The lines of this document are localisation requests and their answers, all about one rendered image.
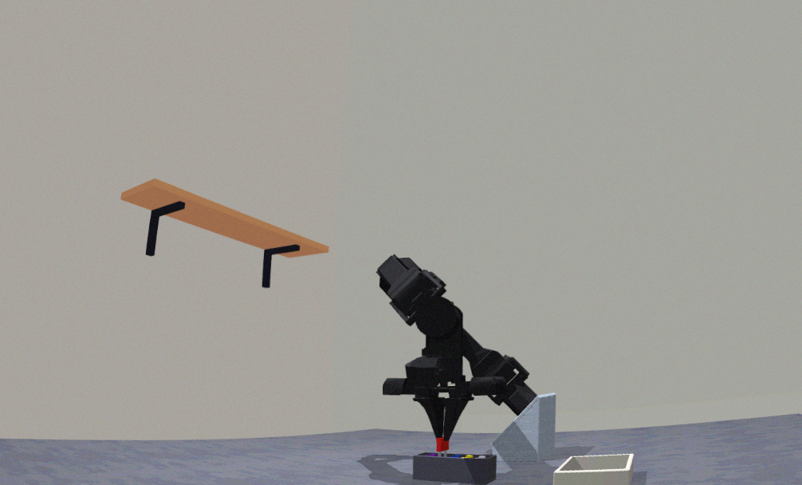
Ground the red fuse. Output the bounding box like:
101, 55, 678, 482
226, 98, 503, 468
436, 438, 450, 457

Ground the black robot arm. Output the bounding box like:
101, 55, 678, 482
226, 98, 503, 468
376, 254, 537, 416

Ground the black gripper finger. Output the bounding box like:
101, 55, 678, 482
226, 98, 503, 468
412, 397, 445, 438
442, 397, 474, 441

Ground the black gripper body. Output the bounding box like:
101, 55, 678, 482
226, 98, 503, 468
383, 341, 507, 399

